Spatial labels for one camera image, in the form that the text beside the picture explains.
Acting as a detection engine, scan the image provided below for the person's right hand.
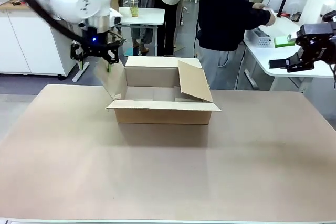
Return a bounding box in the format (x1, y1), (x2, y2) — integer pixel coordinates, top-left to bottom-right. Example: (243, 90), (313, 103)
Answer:
(262, 8), (277, 27)

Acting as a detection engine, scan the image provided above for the white curved desk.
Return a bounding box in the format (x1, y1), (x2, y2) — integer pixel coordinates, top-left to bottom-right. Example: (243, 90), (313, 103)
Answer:
(243, 15), (336, 91)

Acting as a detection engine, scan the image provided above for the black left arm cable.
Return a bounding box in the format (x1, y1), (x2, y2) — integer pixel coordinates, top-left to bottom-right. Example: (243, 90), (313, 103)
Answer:
(7, 0), (90, 48)

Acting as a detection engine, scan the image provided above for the person's right forearm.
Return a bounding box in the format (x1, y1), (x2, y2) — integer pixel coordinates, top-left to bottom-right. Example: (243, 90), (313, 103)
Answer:
(243, 7), (271, 30)

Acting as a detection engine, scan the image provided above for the bystander in cream shirt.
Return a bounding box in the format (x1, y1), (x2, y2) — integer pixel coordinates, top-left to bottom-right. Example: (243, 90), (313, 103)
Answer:
(153, 0), (186, 57)

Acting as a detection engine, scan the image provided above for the plastic cup with straw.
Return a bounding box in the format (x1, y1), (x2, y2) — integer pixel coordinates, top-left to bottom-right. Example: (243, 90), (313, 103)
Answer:
(129, 0), (140, 18)

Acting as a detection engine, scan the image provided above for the person in black sweater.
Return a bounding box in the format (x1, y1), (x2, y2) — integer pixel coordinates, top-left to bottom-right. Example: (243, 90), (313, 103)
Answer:
(195, 0), (276, 90)

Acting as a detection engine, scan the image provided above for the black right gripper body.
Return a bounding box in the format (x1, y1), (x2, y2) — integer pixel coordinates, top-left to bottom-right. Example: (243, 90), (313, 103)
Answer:
(311, 23), (336, 65)

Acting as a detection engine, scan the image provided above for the white cabinet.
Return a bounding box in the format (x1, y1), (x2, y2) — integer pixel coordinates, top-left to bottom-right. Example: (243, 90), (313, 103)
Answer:
(0, 5), (79, 81)

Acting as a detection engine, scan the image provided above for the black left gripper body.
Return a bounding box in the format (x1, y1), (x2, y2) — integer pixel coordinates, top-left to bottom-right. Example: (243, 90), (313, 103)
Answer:
(80, 26), (117, 51)

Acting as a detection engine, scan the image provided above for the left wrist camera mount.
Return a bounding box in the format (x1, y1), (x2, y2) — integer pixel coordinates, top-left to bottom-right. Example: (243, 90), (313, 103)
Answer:
(108, 8), (124, 28)

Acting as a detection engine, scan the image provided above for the bystander in grey trousers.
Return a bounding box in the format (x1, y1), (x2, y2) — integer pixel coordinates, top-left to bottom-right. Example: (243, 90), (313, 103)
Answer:
(123, 0), (156, 54)

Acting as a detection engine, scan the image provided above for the brown cardboard box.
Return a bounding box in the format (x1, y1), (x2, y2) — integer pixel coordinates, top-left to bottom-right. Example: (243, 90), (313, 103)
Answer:
(94, 55), (223, 125)

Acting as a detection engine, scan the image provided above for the small white table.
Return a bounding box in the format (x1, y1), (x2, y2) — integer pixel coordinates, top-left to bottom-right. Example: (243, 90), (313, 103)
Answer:
(117, 7), (165, 56)

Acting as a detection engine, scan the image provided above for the white plastic basket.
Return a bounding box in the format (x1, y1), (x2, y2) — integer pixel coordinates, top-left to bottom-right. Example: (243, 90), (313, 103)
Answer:
(248, 28), (273, 49)

